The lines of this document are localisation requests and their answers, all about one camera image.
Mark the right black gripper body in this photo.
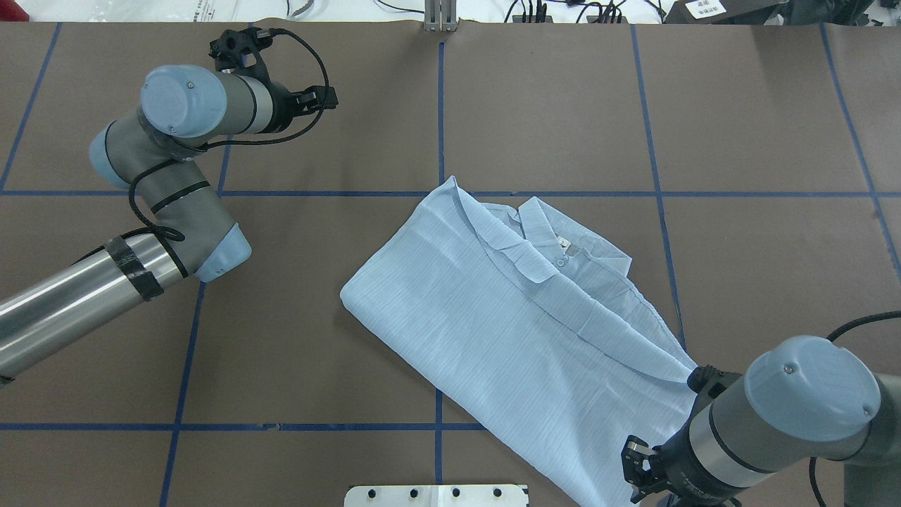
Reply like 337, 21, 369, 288
629, 423, 712, 505

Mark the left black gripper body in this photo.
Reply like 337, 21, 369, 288
270, 82, 310, 134

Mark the light blue striped shirt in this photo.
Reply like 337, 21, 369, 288
340, 177, 696, 506

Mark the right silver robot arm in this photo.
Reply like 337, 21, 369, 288
621, 336, 900, 506

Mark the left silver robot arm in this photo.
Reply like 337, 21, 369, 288
2, 65, 339, 385

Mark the brown paper table cover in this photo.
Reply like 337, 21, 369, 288
2, 22, 899, 506

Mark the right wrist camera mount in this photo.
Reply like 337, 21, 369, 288
686, 365, 743, 400

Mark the aluminium frame post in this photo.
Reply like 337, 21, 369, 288
424, 0, 459, 33

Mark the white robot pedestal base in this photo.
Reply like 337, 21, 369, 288
344, 484, 531, 506

